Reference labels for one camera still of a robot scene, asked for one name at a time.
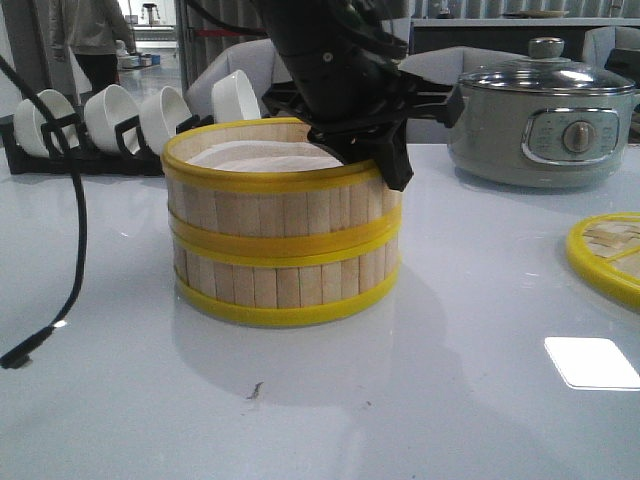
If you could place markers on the bamboo steamer tray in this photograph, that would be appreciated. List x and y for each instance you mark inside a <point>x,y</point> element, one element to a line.
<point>279,214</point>
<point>330,287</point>

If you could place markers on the white paper liner left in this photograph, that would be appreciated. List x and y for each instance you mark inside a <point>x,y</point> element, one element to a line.
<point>265,156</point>

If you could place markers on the grey electric cooking pot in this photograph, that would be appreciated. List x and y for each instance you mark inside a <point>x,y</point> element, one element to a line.
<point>542,141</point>

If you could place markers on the white bowl far left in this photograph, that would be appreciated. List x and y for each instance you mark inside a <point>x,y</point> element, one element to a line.
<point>28,121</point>

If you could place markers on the black bowl rack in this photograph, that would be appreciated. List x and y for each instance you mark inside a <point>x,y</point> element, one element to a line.
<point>133,158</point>

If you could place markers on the woven bamboo steamer lid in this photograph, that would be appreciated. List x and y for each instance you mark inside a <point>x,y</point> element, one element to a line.
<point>604,251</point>

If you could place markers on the grey chair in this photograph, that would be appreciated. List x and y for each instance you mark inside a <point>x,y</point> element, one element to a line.
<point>444,66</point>
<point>258,59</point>
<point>598,43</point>

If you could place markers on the grey chair left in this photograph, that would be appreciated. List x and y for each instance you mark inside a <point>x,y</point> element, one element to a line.
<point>258,59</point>

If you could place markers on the grey chair far right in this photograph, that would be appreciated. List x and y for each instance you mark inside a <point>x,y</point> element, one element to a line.
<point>598,43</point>

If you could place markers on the grey chair middle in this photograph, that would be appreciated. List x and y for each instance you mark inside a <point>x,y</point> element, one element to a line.
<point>444,66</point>

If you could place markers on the white bowl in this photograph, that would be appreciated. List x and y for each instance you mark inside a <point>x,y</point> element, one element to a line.
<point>104,111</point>
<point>28,121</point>
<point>233,99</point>
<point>160,115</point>

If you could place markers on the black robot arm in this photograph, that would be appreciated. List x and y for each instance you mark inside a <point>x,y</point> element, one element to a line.
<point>299,24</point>

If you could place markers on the glass pot lid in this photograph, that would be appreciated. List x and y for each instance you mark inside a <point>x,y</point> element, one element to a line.
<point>546,71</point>

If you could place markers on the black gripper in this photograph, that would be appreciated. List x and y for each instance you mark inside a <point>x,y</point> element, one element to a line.
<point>358,98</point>

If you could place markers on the person in background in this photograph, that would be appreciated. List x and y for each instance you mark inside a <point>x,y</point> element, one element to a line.
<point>90,30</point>

